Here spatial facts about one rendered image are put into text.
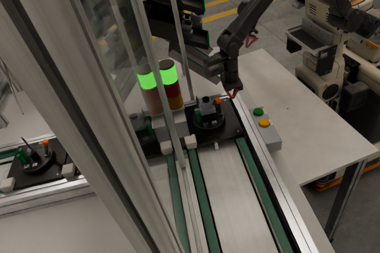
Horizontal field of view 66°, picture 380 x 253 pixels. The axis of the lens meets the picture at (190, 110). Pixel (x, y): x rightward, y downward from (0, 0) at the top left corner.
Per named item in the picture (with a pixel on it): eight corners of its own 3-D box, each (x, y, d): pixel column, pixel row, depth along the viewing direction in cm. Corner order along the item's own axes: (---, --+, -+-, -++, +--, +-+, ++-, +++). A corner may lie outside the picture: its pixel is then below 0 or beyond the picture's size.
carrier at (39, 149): (71, 136, 134) (59, 117, 125) (64, 179, 116) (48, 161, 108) (20, 149, 133) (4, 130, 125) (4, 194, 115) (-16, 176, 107)
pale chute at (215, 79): (214, 69, 149) (220, 63, 146) (216, 85, 139) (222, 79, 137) (168, 40, 138) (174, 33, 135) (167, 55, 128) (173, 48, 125)
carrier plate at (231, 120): (228, 100, 136) (228, 96, 134) (244, 136, 118) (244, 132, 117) (178, 111, 135) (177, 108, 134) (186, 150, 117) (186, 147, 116)
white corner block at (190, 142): (195, 139, 121) (194, 133, 118) (198, 148, 118) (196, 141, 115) (185, 142, 121) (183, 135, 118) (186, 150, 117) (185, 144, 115)
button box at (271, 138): (263, 115, 132) (263, 105, 128) (281, 149, 117) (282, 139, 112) (247, 118, 132) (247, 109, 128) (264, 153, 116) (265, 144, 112)
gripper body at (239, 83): (227, 92, 111) (225, 77, 105) (220, 77, 118) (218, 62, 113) (243, 88, 111) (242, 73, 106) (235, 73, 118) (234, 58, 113)
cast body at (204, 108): (214, 105, 123) (212, 93, 118) (216, 113, 120) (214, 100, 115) (194, 109, 123) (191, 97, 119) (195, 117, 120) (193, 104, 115)
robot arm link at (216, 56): (238, 42, 99) (227, 34, 105) (208, 53, 97) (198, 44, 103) (241, 72, 106) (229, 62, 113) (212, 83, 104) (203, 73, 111)
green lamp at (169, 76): (176, 72, 87) (173, 59, 83) (178, 82, 83) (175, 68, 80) (160, 76, 86) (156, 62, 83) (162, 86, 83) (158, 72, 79)
